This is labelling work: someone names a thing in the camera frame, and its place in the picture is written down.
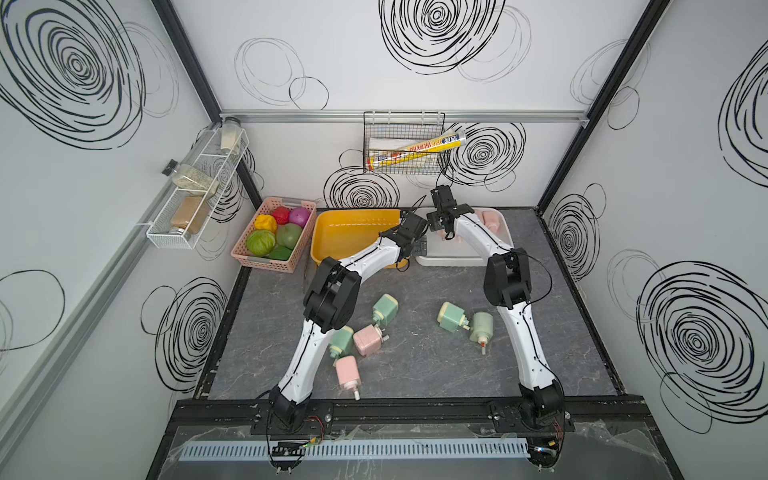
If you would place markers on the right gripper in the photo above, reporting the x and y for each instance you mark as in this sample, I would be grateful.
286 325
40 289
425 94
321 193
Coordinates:
432 219

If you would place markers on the white plastic storage box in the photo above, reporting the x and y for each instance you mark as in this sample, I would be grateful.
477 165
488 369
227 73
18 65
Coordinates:
436 252

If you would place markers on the pink sharpener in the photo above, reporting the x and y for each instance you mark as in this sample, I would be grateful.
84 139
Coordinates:
492 220
348 375
369 340
451 236

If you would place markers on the yellow plastic storage box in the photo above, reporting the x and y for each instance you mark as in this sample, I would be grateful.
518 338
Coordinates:
341 233

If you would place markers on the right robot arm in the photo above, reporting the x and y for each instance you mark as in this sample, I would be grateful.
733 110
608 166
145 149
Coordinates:
507 286

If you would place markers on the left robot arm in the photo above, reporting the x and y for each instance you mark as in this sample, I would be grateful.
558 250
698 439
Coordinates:
329 304

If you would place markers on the yellow red tube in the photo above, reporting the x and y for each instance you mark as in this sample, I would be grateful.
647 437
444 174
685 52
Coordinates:
415 150

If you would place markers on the green sharpener right square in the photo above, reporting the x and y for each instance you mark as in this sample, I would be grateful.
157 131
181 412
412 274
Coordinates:
452 318

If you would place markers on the magenta toy fruit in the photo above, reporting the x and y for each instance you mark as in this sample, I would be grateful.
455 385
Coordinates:
300 216

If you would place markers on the green sharpener right round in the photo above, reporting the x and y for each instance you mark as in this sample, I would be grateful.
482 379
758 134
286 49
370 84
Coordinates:
482 330

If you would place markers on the light green toy apple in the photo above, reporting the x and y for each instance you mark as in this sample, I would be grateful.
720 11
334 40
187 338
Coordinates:
288 235

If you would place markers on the red toy fruit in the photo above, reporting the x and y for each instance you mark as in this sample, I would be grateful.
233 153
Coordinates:
281 215

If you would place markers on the pink perforated basket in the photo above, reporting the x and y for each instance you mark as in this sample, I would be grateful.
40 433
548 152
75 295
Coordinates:
281 259

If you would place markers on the yellow toy fruit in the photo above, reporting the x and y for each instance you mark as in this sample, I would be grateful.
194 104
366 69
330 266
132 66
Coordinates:
265 222

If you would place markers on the green toy cabbage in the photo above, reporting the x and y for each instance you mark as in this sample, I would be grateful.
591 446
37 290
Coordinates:
260 243

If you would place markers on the clear jar on shelf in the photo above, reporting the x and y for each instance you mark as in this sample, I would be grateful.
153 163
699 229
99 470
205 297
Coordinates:
230 131

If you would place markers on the bottle lying on shelf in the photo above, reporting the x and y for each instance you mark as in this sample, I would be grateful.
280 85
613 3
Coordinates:
190 179

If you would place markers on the black wire wall basket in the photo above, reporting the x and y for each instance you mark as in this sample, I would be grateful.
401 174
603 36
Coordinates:
388 134

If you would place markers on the white wire wall shelf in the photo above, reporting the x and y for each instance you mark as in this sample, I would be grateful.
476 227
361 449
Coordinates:
206 156

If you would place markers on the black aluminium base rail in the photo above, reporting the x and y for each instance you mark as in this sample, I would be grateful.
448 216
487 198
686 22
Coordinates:
499 410

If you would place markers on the white slotted cable duct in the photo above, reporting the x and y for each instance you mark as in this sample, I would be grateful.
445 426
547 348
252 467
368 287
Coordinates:
375 449

